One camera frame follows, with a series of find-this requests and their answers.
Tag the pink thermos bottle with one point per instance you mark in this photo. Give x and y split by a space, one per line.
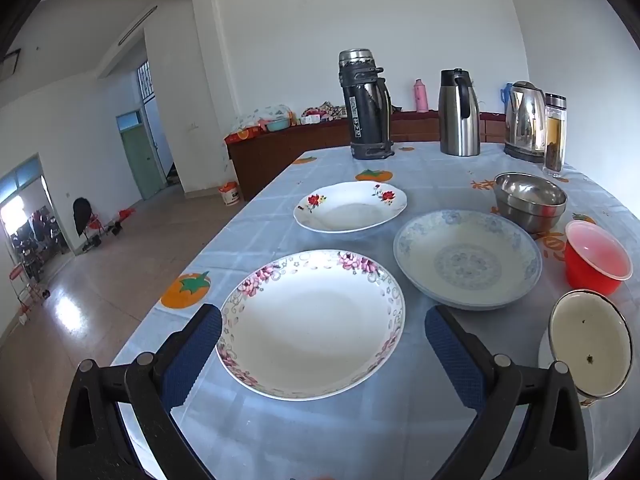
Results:
420 96

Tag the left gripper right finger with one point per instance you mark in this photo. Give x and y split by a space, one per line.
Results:
551 443

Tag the stainless steel bowl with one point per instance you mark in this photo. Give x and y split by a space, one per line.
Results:
533 203

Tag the black stroller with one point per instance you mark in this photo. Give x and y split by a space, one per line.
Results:
87 224

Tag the steel carafe black handle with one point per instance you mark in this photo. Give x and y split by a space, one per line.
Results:
458 114

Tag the glass tea bottle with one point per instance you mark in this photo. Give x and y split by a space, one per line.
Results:
554 152

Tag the red flower white plate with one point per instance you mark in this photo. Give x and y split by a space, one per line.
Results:
349 207

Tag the large black thermos flask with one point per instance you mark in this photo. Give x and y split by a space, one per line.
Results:
367 104

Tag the white plastic bucket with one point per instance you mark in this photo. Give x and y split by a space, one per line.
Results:
230 193

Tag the red plastic bowl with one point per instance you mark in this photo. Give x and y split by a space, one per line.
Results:
594 259

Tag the white enamel bowl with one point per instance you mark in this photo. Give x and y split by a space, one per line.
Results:
588 333

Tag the teal bowl on sideboard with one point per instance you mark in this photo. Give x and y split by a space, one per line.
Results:
278 124

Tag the blue thermos jug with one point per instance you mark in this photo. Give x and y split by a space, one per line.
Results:
505 94

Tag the pink floral rim plate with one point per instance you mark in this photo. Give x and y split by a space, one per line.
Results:
311 325

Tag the persimmon print tablecloth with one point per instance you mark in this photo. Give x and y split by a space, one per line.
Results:
405 420

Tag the stainless electric kettle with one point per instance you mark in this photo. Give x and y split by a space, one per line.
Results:
525 122

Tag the mesh food cover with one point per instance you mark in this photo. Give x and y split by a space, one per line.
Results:
264 114

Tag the dark wooden sideboard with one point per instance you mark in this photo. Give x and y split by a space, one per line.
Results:
260 156

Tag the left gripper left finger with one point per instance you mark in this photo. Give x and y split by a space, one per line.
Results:
94 442

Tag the green door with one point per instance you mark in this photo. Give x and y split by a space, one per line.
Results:
140 153

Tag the blue patterned plate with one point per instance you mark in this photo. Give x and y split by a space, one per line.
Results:
467 259

